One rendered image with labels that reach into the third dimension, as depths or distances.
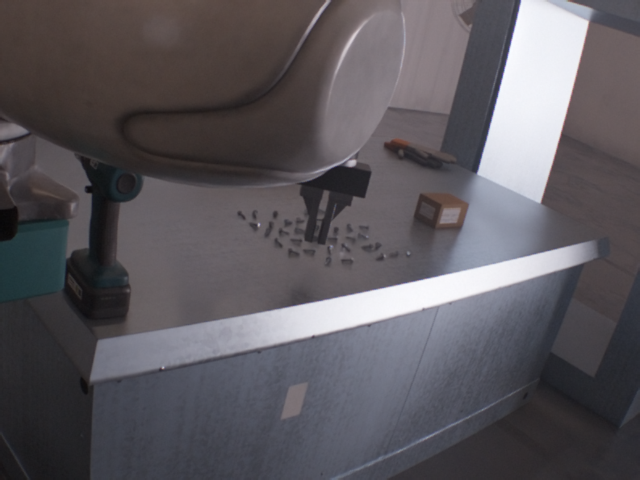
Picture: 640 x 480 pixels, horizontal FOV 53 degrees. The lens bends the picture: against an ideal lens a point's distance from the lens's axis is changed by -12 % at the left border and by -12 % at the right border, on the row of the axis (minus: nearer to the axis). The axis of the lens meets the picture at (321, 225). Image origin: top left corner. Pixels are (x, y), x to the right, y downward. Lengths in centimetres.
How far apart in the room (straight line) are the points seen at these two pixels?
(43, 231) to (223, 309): 62
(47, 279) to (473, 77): 243
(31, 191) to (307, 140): 25
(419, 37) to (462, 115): 558
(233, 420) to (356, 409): 36
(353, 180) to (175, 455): 57
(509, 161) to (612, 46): 828
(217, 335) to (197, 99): 77
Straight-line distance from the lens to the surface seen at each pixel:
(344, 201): 125
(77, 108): 34
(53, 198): 51
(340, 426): 155
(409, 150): 246
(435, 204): 173
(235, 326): 107
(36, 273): 52
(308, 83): 30
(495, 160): 292
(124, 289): 99
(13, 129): 49
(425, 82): 864
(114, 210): 96
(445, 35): 874
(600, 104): 1115
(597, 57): 1126
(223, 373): 119
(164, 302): 107
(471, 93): 282
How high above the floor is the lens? 114
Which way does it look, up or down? 18 degrees down
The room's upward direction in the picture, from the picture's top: 14 degrees clockwise
